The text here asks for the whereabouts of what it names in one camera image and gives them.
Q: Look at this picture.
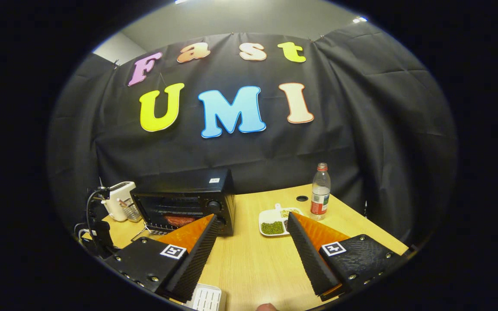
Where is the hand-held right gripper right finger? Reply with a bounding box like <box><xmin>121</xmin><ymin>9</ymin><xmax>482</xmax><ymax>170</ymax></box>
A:
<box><xmin>287</xmin><ymin>212</ymin><xmax>409</xmax><ymax>302</ymax></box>

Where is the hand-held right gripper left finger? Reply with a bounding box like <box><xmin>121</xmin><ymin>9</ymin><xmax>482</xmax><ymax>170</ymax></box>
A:
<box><xmin>104</xmin><ymin>214</ymin><xmax>219</xmax><ymax>303</ymax></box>

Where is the red meat piece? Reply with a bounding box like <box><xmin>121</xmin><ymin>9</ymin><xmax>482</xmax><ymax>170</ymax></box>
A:
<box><xmin>165</xmin><ymin>215</ymin><xmax>198</xmax><ymax>228</ymax></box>

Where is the black electric oven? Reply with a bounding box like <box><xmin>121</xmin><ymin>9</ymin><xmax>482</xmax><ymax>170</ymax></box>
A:
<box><xmin>130</xmin><ymin>168</ymin><xmax>236</xmax><ymax>237</ymax></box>

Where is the white ribbed tray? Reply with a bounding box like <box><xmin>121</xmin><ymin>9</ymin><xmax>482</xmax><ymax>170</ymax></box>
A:
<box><xmin>191</xmin><ymin>283</ymin><xmax>223</xmax><ymax>311</ymax></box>

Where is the white toaster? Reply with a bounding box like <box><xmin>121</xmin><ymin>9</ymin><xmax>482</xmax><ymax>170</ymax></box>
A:
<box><xmin>101</xmin><ymin>181</ymin><xmax>137</xmax><ymax>222</ymax></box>

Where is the white divided plate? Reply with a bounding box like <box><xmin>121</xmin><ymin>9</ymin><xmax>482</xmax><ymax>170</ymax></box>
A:
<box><xmin>259</xmin><ymin>203</ymin><xmax>305</xmax><ymax>237</ymax></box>

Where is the clear plastic bottle red label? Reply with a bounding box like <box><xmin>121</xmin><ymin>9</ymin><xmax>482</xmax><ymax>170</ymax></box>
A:
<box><xmin>310</xmin><ymin>163</ymin><xmax>332</xmax><ymax>221</ymax></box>

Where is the black backdrop cloth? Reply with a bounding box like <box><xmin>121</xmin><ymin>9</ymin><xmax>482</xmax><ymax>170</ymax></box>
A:
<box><xmin>48</xmin><ymin>22</ymin><xmax>457</xmax><ymax>248</ymax></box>

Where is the black cable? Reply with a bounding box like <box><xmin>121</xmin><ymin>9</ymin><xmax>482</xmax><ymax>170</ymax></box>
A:
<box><xmin>85</xmin><ymin>186</ymin><xmax>111</xmax><ymax>242</ymax></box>

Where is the small metal wire rack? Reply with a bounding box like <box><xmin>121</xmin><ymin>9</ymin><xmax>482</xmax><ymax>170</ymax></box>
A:
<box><xmin>118</xmin><ymin>199</ymin><xmax>142</xmax><ymax>222</ymax></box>

